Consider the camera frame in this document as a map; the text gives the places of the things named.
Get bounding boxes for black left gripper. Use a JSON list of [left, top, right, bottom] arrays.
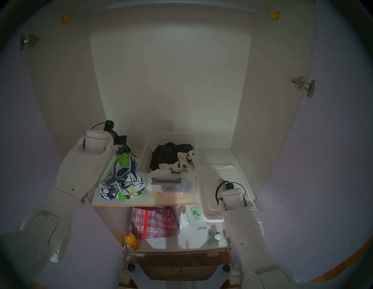
[[112, 131, 129, 146]]

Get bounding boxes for navy green floral garment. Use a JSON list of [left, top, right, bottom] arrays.
[[100, 144, 147, 201]]

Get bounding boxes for white plastic bin lid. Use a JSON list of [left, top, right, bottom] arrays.
[[198, 165, 257, 223]]

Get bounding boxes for clear plastic storage bin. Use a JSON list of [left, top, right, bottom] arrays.
[[137, 133, 198, 200]]

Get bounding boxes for black garment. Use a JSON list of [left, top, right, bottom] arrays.
[[149, 142, 194, 172]]

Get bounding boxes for white spotted garment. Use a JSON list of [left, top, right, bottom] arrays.
[[159, 151, 196, 174]]

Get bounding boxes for yellow folded garment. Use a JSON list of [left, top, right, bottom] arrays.
[[152, 192, 194, 200]]

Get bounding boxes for blue grey folded garment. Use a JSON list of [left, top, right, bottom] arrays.
[[162, 178, 194, 193]]

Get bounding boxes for white wardrobe carcass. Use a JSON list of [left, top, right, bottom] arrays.
[[28, 0, 318, 207]]

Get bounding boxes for red plaid bag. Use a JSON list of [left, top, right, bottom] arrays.
[[131, 206, 180, 239]]

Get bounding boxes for white wardrobe shelf board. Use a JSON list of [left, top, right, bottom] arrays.
[[91, 147, 256, 207]]

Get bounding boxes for white paper carton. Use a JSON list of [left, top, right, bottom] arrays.
[[178, 205, 190, 229]]

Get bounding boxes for orange bottle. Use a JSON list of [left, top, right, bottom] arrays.
[[125, 232, 140, 251]]

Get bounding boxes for lilac wardrobe door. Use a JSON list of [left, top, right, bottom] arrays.
[[0, 6, 126, 289], [251, 0, 373, 289]]

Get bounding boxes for white lower cabinet top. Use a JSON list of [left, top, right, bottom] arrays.
[[122, 205, 228, 253]]

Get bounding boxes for brown wooden panel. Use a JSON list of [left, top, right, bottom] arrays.
[[128, 251, 233, 281]]

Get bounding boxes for pale closet rod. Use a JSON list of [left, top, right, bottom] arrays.
[[70, 4, 271, 18]]

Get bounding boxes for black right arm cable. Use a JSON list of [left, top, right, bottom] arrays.
[[215, 181, 247, 204]]

